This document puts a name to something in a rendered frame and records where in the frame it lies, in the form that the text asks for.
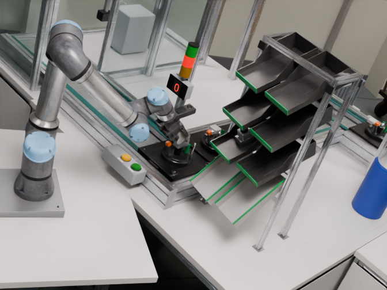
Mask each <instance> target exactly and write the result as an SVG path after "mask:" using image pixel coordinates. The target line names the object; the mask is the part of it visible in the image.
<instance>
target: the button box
mask: <svg viewBox="0 0 387 290"><path fill-rule="evenodd" d="M122 154H128V153H127V152H125V151H124V150H123V149H122V148H121V147H120V146H119V145H118V144H114V145H111V146H106V147H105V148H104V153H103V159H104V160H105V161H106V162H108V163H109V164H110V165H111V166H112V167H113V168H114V169H115V170H116V171H117V172H118V173H119V174H120V175H121V176H122V177H123V178H124V179H125V180H126V181H127V182H128V183H129V184H130V185H135V184H138V183H141V182H143V181H144V179H145V175H146V172H147V171H146V170H145V169H144V168H143V167H142V166H141V169H140V170H134V169H132V168H131V165H132V164H133V163H138V162H137V161H136V160H135V159H133V158H132V157H131V159H130V160H129V161H124V160H122V158H121V157H122Z"/></svg>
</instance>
